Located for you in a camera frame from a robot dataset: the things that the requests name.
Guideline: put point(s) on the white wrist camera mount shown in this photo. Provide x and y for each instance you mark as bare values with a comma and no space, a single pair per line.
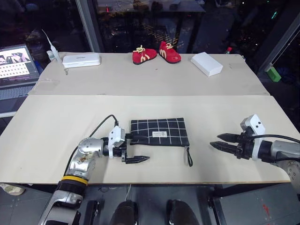
114,135
256,125

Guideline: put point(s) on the dark rounded shape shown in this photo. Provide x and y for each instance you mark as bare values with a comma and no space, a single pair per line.
124,213
181,213

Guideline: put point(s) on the red shoe with yellow stripes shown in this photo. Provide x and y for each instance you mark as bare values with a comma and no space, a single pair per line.
170,54

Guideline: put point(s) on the red shoe with tied laces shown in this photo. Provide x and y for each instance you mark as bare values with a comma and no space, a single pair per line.
145,56

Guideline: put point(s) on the grey metal window post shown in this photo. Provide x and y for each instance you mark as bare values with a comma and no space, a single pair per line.
279,43
87,25

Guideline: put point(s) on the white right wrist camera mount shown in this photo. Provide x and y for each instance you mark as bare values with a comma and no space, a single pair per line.
256,125

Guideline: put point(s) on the small red-capped object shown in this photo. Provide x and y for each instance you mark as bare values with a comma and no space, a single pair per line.
229,50

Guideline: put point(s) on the laptop computer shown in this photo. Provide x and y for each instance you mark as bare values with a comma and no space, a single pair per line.
14,68

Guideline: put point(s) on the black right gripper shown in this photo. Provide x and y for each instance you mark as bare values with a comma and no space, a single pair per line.
245,147

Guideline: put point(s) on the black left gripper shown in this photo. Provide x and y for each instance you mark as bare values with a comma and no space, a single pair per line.
120,152

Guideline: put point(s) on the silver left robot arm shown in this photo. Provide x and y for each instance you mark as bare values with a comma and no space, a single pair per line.
85,147

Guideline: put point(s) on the white pointed nozzle bottle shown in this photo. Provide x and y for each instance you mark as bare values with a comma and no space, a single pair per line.
53,52

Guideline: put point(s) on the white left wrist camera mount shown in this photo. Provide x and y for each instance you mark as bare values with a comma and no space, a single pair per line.
114,135

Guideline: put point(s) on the white flat zip case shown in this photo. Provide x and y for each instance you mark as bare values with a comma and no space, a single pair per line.
80,60

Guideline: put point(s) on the black grid-pattern pouch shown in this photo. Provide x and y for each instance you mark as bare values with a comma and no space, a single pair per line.
168,131

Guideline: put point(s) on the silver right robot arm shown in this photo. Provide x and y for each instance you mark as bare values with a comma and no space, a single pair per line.
283,150

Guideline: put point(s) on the green block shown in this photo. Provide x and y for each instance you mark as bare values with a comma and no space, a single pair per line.
273,74

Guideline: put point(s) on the camouflage shoe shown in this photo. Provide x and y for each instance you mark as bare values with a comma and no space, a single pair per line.
10,189

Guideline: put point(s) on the white rectangular box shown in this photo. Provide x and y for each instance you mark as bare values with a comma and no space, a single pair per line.
207,64

